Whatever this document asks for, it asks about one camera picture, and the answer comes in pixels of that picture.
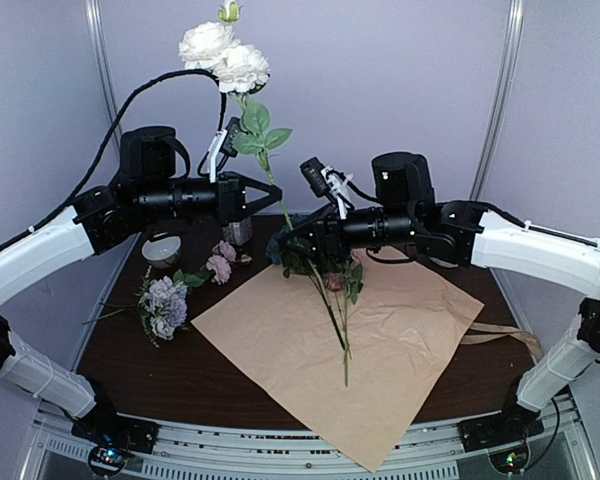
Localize small white round bowl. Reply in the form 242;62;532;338
141;236;182;269

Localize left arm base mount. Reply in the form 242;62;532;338
69;415;159;479

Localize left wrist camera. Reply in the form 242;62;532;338
197;117;241;183

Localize right aluminium frame post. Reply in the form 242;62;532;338
469;0;524;201

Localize blue hydrangea stem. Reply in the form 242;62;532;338
266;224;347;352

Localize lavender hydrangea stem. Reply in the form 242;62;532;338
86;266;189;348

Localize beige ribbon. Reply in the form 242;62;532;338
459;322;544;362

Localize front aluminium rail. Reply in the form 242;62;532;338
17;395;600;479

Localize white rose stem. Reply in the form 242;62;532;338
178;0;296;236

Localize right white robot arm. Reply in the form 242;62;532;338
280;152;600;451

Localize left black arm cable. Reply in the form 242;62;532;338
0;68;231;266

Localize green and peach wrapping paper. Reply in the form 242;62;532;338
193;247;483;472

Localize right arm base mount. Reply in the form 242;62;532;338
458;414;544;476

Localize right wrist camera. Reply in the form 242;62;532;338
300;157;355;220

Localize left aluminium frame post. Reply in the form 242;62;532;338
83;0;149;224

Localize dusty pink rose stem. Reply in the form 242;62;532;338
311;251;364;387

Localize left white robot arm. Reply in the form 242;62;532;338
0;126;282;444

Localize aluminium frame post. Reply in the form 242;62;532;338
469;0;524;201
83;0;149;224

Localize patterned mug yellow inside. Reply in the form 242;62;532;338
222;216;253;246

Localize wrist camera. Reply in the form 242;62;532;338
197;117;241;183
300;157;355;220

